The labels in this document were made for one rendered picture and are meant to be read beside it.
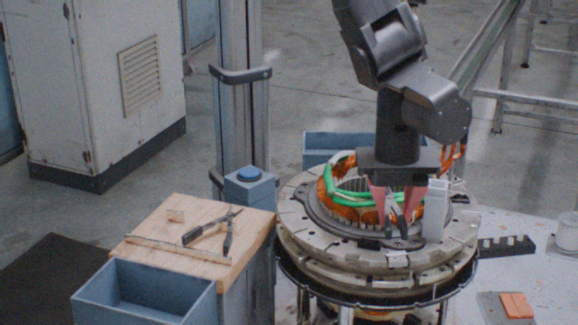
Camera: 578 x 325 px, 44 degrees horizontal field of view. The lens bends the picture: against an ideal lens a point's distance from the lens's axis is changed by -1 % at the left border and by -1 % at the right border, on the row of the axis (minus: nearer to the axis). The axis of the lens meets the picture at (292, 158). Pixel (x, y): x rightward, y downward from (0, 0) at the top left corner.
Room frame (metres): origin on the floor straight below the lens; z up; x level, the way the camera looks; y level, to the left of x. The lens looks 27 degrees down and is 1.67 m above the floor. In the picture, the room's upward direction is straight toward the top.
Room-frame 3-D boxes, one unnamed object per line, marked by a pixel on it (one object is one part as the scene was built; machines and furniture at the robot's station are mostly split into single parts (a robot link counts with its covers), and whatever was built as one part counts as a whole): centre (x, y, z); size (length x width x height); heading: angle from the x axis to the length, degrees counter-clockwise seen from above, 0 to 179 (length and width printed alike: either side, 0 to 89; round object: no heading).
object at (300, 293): (1.03, -0.02, 0.91); 0.02 x 0.02 x 0.21
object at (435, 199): (0.88, -0.21, 1.14); 0.03 x 0.03 x 0.09; 73
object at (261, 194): (1.18, 0.08, 0.91); 0.07 x 0.07 x 0.25; 46
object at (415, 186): (0.80, -0.14, 1.21); 0.07 x 0.07 x 0.09; 89
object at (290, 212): (0.98, -0.14, 1.09); 0.32 x 0.32 x 0.01
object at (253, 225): (0.94, 0.15, 1.05); 0.20 x 0.19 x 0.02; 159
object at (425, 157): (0.81, -0.13, 1.28); 0.10 x 0.07 x 0.07; 89
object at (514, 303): (1.09, -0.43, 0.80); 0.07 x 0.05 x 0.01; 1
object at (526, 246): (1.31, -0.46, 0.79); 0.15 x 0.05 x 0.02; 99
